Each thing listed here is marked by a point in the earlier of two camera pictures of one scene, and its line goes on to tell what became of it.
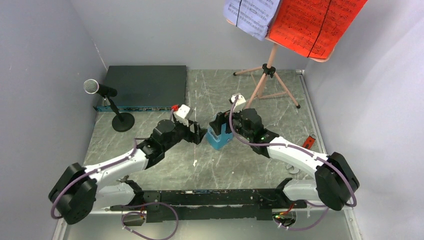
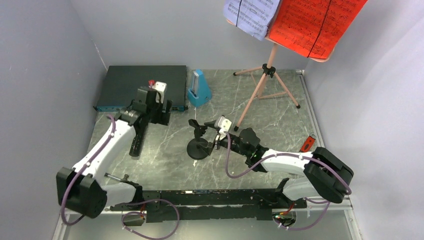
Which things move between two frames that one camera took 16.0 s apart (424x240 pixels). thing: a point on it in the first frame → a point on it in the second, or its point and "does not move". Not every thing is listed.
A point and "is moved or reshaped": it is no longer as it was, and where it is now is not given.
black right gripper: x=216 y=125 → x=211 y=124
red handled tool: x=308 y=142 does not move
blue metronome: x=216 y=141 is moved or reshaped
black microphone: x=122 y=121 → x=140 y=126
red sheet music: x=314 y=28 does not move
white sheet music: x=253 y=16 does not move
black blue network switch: x=141 y=88 does not move
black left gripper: x=196 y=137 → x=162 y=117
